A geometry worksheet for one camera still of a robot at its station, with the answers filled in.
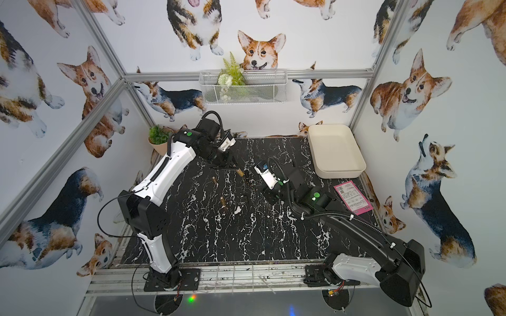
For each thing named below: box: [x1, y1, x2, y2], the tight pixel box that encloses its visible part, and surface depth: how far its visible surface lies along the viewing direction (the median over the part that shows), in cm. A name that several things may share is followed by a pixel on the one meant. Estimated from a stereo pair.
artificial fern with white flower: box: [217, 51, 247, 87], surface depth 84 cm
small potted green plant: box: [147, 124, 174, 156], surface depth 106 cm
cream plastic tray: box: [307, 124, 367, 180], surface depth 115 cm
